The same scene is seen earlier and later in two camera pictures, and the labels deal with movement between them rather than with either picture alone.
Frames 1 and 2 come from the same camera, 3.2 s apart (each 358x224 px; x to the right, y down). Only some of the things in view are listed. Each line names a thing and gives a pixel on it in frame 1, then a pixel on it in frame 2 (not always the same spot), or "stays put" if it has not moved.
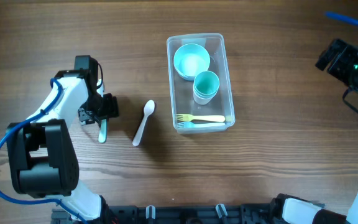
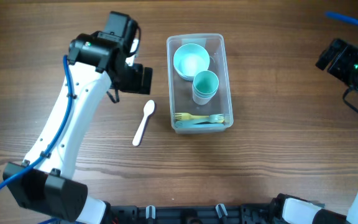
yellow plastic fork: x=201 y=118 stays put
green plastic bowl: x=190 y=60 stays put
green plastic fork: x=102 y=138 → x=216 y=118
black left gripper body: x=105 y=109 → x=142 y=80
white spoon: x=148 y=108 stays put
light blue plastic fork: x=190 y=124 stays put
